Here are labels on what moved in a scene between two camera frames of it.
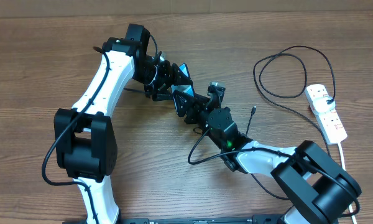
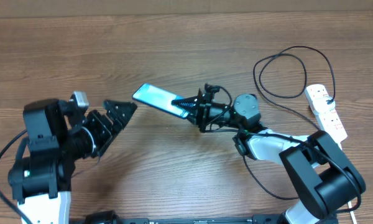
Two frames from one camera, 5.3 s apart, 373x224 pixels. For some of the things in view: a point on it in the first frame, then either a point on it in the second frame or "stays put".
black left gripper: [171, 74] -> [105, 130]
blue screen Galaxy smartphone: [187, 89] -> [161, 99]
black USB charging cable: [278, 55] stays put
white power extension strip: [329, 122] stays put
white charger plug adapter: [320, 105] stays put
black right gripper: [192, 103] stays put
